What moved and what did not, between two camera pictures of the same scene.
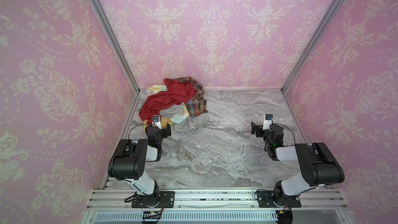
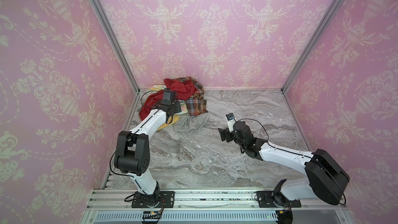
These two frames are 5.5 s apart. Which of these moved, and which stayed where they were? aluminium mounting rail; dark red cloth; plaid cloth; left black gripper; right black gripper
Moved: right black gripper; left black gripper
Stayed: plaid cloth; aluminium mounting rail; dark red cloth
